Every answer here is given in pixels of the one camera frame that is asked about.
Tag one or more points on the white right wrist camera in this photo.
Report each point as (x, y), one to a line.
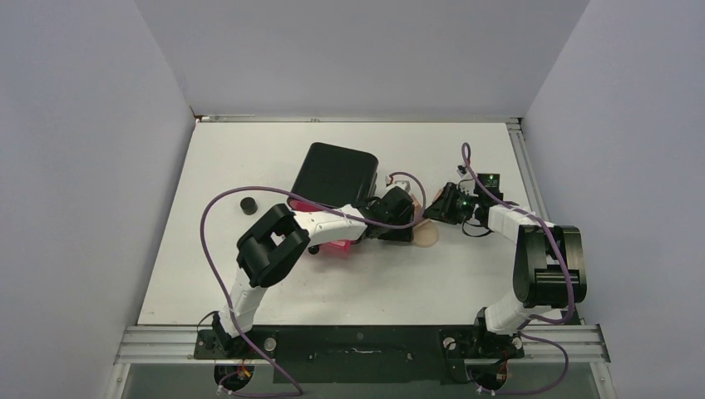
(466, 184)

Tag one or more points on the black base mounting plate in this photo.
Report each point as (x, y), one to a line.
(446, 354)

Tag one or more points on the eyeshadow palette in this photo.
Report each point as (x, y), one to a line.
(438, 199)

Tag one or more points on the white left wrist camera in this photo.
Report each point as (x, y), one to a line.
(404, 185)

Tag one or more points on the small black round jar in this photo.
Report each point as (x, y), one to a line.
(248, 205)

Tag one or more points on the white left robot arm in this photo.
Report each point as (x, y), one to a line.
(270, 248)

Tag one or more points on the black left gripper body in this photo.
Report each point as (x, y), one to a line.
(401, 235)

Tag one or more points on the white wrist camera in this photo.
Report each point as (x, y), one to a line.
(404, 185)
(466, 184)

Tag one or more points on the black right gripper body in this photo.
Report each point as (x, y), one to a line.
(467, 203)

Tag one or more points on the pink drawer with black knob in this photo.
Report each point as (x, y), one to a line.
(301, 206)

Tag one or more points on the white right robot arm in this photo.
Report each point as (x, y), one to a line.
(548, 278)

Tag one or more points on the round beige powder puff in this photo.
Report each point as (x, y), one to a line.
(425, 234)

